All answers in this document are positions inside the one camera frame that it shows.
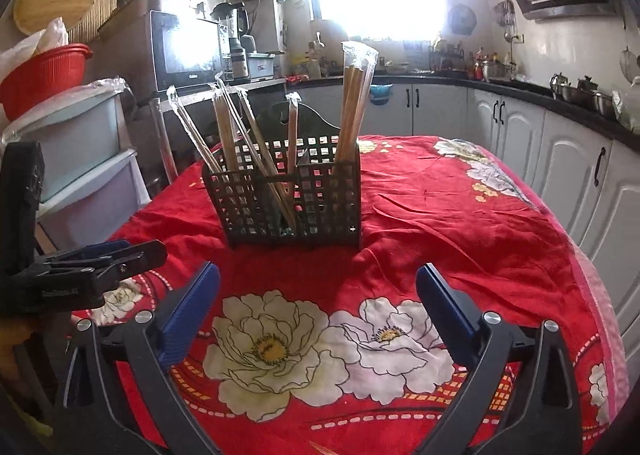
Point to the small grey appliance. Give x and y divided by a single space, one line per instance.
261 66

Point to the dark glass bottle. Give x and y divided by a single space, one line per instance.
238 62

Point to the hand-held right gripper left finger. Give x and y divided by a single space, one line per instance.
192 310

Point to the large steel stockpot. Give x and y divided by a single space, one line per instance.
495 70

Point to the small steel kettle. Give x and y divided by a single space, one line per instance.
560 85

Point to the wooden cutting board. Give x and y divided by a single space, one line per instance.
330 50

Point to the white plastic bag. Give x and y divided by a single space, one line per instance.
30 47

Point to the black blender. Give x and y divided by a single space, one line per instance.
235 20

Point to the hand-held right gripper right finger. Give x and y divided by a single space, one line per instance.
447 307

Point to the blue hanging bag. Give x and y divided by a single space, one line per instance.
381 94

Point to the round wall fan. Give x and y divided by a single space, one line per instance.
461 19

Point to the red plastic basin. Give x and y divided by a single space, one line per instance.
45 80

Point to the hanging metal ladles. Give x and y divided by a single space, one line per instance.
507 17

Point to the red floral tablecloth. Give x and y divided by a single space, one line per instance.
425 225

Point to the black plastic utensil basket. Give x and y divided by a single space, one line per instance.
325 205

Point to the metal dish rack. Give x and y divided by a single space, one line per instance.
445 60

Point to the microwave oven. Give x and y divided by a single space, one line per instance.
187 47

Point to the grey plastic drawer unit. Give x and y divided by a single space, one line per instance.
80 135

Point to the clear plastic bag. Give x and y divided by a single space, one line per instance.
627 107

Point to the round bamboo mat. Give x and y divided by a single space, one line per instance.
102 5

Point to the steel pot with lid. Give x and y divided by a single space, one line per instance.
595 97

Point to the white kitchen base cabinets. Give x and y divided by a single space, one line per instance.
565 160

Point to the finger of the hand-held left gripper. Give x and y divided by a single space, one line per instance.
100 251
145 255

